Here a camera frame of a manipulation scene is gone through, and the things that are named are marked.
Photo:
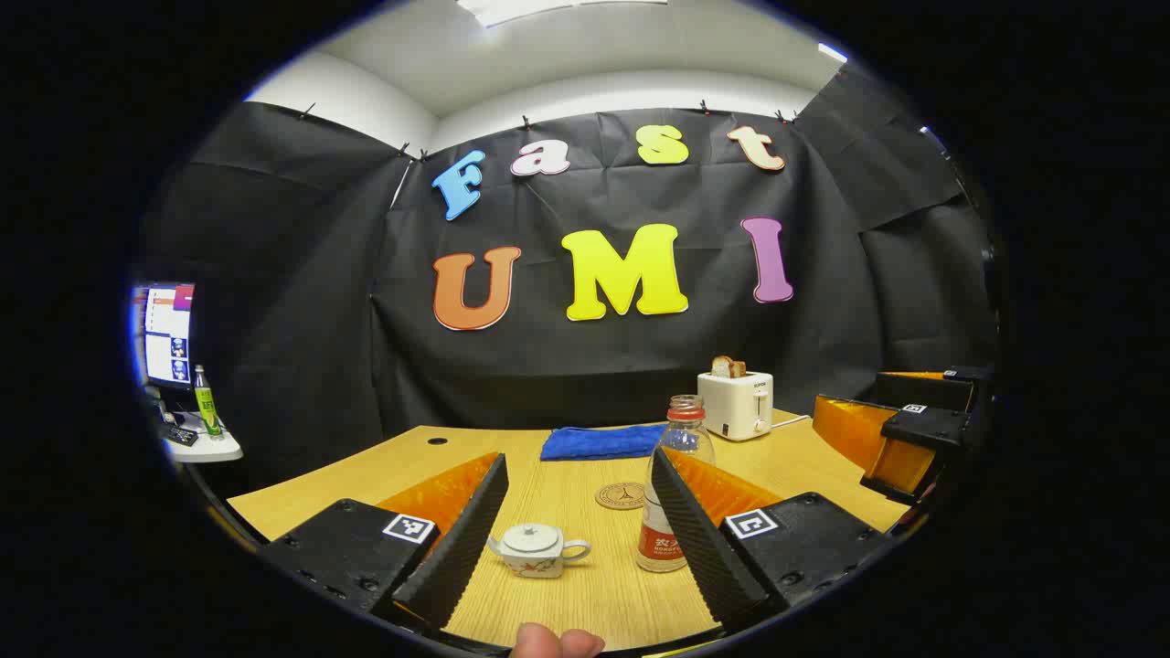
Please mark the toast bread slice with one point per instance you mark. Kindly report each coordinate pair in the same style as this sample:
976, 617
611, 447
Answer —
728, 367

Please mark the white ceramic teacup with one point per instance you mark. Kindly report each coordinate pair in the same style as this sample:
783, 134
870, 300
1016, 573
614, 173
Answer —
539, 565

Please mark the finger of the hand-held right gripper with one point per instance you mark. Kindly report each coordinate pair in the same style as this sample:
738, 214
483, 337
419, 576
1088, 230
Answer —
923, 425
923, 391

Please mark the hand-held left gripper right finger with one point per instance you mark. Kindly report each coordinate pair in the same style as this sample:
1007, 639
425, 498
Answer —
695, 539

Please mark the clear plastic water bottle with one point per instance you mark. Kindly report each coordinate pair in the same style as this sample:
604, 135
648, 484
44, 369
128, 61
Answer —
681, 439

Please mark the white side table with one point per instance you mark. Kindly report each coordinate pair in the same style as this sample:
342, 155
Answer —
215, 450

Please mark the blue folded cloth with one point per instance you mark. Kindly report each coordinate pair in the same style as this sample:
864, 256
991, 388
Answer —
594, 443

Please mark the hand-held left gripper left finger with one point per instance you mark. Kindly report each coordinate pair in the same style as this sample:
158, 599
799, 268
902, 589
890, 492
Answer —
462, 539

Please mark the computer monitor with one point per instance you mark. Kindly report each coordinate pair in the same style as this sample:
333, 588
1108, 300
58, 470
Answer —
169, 334

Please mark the round brown coaster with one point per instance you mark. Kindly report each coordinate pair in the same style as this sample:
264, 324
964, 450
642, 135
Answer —
620, 496

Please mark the black keyboard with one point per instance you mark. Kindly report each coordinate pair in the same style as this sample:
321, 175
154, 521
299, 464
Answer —
178, 434

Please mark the small ceiling light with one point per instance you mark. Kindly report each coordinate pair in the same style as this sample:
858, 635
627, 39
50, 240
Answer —
832, 52

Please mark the white toaster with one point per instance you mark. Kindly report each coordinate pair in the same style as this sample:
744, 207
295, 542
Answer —
731, 407

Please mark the large ceiling light panel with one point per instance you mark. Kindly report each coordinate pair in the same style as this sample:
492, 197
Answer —
548, 9

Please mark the green drink bottle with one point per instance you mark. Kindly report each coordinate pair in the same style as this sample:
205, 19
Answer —
208, 407

